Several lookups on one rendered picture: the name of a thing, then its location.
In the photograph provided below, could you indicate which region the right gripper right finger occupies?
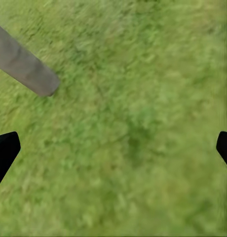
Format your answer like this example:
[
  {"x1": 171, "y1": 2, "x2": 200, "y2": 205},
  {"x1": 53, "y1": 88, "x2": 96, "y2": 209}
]
[{"x1": 216, "y1": 131, "x2": 227, "y2": 163}]

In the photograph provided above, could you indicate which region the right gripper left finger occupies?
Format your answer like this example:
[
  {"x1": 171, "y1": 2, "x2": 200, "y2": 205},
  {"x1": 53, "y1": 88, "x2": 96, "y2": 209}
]
[{"x1": 0, "y1": 131, "x2": 21, "y2": 183}]

